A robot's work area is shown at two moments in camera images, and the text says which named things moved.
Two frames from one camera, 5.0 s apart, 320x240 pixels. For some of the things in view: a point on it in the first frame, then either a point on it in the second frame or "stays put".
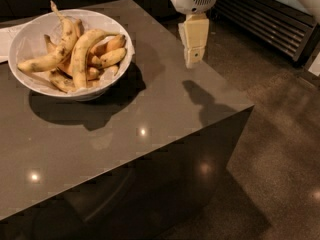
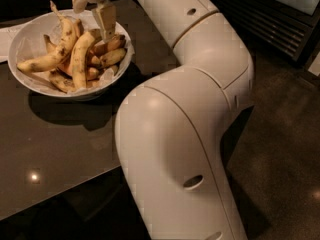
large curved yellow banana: x=81 y=46 stays put
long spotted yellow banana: x=70 y=38 stays put
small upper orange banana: x=115 y=42 stays put
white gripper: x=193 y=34 → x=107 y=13
